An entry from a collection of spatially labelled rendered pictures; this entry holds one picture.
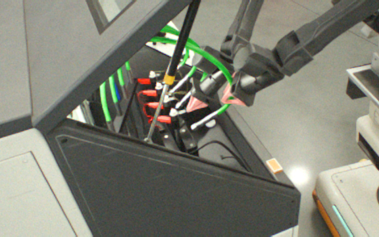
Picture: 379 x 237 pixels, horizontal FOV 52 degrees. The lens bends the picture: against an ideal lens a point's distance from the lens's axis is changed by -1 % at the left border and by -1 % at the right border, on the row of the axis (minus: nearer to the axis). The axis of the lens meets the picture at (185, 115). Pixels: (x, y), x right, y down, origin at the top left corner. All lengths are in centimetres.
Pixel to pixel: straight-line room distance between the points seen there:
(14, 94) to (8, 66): 11
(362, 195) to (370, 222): 15
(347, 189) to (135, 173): 144
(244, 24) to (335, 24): 34
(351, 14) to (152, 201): 61
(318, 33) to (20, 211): 74
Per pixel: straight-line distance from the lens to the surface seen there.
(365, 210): 206
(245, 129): 139
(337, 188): 212
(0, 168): 81
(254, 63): 94
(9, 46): 97
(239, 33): 118
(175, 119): 125
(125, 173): 86
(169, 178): 91
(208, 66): 114
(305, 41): 94
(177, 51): 74
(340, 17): 94
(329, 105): 303
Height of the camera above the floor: 190
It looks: 40 degrees down
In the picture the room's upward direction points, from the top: 9 degrees counter-clockwise
